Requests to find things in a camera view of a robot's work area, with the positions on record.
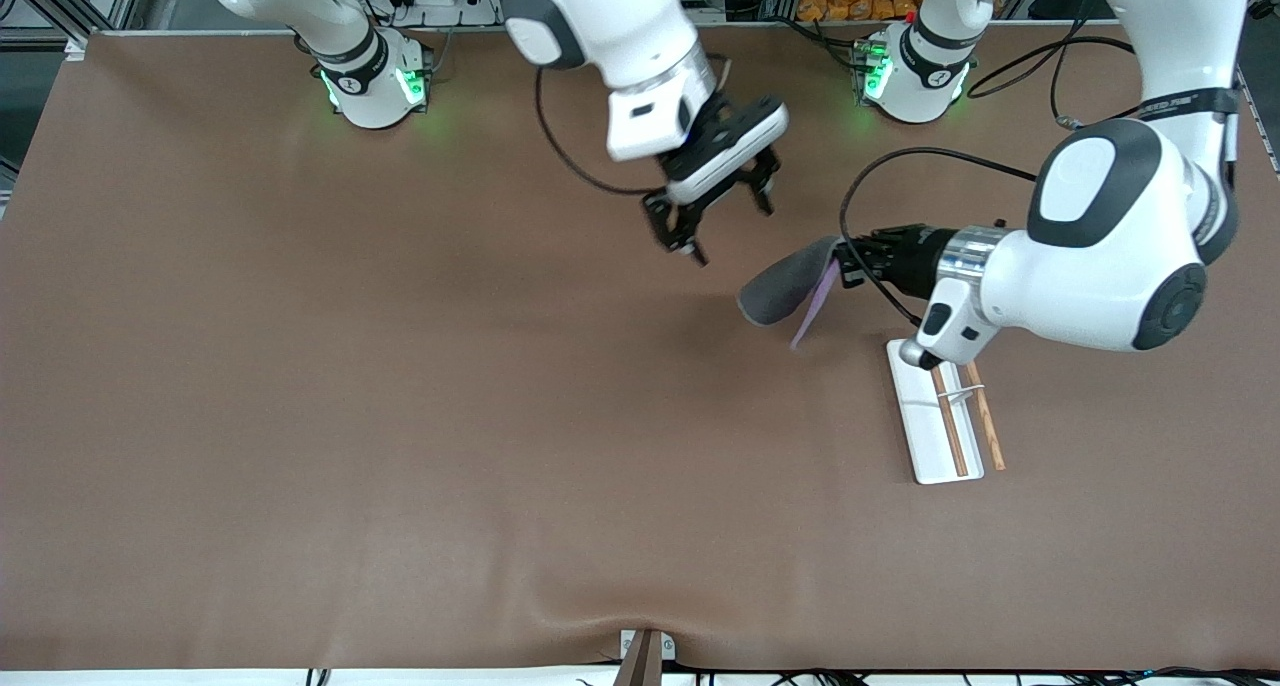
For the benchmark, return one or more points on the brown table mat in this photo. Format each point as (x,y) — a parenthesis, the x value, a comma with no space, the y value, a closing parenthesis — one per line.
(450,416)

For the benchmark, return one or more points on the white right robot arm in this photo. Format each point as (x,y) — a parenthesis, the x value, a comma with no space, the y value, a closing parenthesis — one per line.
(610,16)

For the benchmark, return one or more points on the aluminium frame beam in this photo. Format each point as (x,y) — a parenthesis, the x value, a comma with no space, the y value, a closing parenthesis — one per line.
(60,1)

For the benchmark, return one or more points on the metal bracket with brown post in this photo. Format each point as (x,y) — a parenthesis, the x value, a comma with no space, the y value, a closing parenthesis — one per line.
(645,656)

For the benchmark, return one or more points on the grey and purple towel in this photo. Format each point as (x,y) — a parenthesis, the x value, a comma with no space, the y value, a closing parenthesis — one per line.
(785,286)

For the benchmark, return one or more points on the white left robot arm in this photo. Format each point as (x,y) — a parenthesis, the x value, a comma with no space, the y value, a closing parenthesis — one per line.
(1100,256)

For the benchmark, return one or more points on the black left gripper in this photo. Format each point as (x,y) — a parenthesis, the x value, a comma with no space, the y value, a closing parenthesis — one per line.
(912,257)

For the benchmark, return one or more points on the white corner bracket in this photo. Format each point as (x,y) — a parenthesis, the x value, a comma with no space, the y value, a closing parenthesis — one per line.
(76,48)

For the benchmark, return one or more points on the white rectangular tray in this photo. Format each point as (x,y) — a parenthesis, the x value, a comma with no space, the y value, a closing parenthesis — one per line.
(925,436)

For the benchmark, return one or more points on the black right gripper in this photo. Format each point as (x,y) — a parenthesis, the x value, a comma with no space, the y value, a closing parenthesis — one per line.
(716,132)

